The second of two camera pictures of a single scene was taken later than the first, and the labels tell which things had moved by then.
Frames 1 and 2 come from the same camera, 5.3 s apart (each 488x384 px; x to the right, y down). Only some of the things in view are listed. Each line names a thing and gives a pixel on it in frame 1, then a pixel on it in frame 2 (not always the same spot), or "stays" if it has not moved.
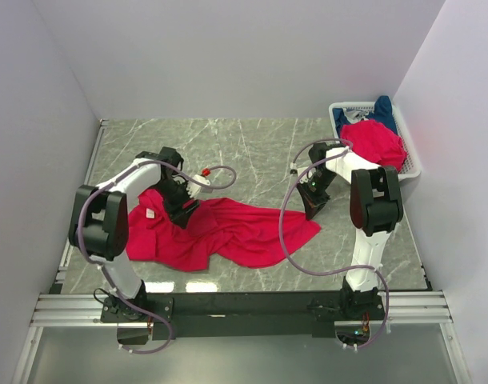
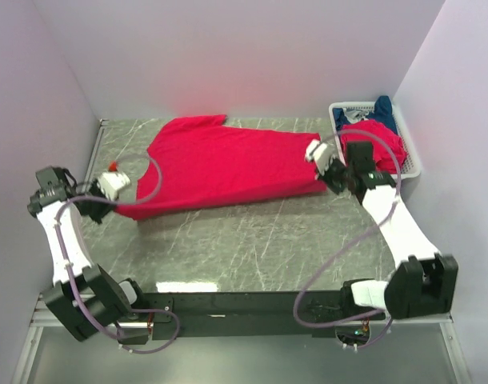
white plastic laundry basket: (411, 167) stays
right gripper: (313, 204) to (326, 176)
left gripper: (182, 214) to (106, 210)
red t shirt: (236, 233) to (205, 162)
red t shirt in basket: (375, 141) stays
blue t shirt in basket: (382, 113) stays
